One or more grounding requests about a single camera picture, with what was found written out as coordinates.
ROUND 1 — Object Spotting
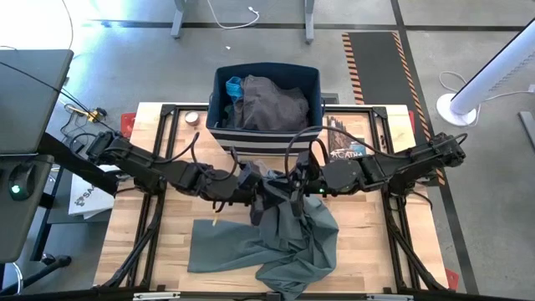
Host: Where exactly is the grey-green hoodie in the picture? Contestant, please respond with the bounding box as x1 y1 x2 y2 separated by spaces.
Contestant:
186 158 340 301

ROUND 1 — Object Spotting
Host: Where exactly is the white tower fan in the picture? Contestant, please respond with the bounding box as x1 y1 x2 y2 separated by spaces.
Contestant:
436 18 535 126

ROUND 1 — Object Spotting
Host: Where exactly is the silver bracket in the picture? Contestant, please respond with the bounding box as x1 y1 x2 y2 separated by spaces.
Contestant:
366 293 415 301
132 291 181 301

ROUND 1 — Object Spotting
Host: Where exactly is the Acadia picture book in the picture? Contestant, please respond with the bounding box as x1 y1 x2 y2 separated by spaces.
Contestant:
325 115 369 163

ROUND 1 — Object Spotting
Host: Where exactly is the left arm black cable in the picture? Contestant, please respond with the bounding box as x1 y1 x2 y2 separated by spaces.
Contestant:
152 131 240 183

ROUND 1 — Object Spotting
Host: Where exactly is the white charger cable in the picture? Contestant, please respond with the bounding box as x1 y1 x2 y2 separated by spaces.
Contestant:
206 0 261 30

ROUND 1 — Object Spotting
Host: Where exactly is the dark grey jacket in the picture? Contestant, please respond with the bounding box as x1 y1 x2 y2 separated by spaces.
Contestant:
232 74 311 133

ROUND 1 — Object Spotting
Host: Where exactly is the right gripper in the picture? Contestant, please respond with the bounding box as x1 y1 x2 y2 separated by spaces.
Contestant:
287 166 326 218

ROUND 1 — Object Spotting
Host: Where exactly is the grey side desk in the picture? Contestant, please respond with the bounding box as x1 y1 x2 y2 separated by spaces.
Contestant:
0 154 55 264

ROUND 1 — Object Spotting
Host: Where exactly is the black aluminium table frame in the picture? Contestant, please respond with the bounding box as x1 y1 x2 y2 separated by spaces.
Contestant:
102 103 448 293

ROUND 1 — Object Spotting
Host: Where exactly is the bright blue garment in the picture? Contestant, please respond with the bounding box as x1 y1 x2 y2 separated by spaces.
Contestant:
225 76 245 105

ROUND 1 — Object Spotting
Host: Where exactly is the black mouse with light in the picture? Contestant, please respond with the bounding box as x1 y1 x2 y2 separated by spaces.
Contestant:
8 162 37 202

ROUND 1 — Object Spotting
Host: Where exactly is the navy white striped fabric basket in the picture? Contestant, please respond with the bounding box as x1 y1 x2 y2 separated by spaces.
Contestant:
205 62 324 156

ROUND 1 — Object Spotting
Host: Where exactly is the black mat with orange stripes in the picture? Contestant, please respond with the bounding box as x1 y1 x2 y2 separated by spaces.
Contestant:
341 31 447 187

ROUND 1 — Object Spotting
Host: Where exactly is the yellow cable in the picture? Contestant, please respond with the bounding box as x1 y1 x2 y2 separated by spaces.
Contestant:
58 98 109 126

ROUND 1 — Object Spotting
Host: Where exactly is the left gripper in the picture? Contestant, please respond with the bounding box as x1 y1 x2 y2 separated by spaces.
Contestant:
219 179 268 227

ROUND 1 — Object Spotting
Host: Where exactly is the grey metal leg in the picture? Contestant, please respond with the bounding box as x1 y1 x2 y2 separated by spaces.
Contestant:
517 110 535 151

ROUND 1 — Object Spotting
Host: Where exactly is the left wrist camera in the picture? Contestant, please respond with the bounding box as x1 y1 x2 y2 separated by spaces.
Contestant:
237 161 262 189

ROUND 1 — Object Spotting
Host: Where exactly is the black tripod leg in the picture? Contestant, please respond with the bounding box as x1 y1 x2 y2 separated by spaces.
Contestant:
0 254 73 296

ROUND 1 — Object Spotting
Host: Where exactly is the white box with logo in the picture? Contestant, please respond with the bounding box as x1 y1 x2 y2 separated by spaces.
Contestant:
68 164 116 221

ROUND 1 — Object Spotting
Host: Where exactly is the white fan cable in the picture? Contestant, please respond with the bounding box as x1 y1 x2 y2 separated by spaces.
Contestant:
437 69 535 104

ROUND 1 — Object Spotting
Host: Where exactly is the grey desk leg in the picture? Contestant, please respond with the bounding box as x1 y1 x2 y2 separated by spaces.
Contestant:
170 0 190 39
303 0 316 45

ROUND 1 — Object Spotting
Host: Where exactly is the black floor device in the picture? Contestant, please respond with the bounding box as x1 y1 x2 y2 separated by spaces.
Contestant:
62 135 88 154

